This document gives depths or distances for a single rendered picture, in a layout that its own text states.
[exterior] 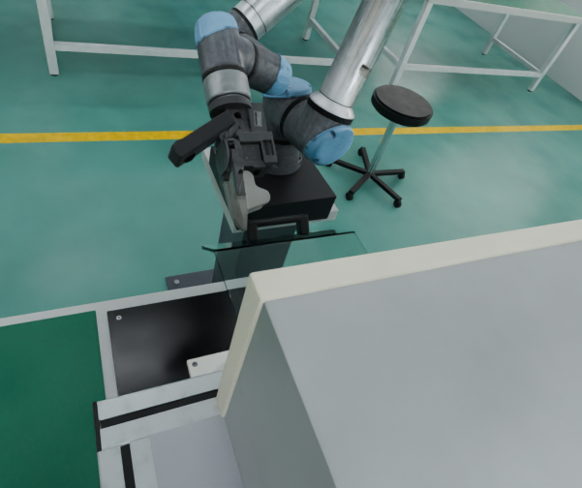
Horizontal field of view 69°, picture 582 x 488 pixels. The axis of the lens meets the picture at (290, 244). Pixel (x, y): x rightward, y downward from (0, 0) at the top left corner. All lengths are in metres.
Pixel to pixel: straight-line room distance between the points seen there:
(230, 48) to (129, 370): 0.58
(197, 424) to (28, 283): 1.57
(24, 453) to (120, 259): 1.24
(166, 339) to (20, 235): 1.35
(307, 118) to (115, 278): 1.19
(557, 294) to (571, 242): 0.08
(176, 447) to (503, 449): 0.27
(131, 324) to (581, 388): 0.74
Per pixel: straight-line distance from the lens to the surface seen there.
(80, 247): 2.04
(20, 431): 0.86
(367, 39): 0.97
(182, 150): 0.66
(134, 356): 0.86
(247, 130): 0.72
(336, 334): 0.27
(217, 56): 0.75
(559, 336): 0.36
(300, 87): 1.09
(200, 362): 0.84
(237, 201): 0.65
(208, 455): 0.43
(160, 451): 0.43
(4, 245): 2.11
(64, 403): 0.86
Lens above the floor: 1.53
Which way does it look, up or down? 46 degrees down
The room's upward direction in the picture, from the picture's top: 20 degrees clockwise
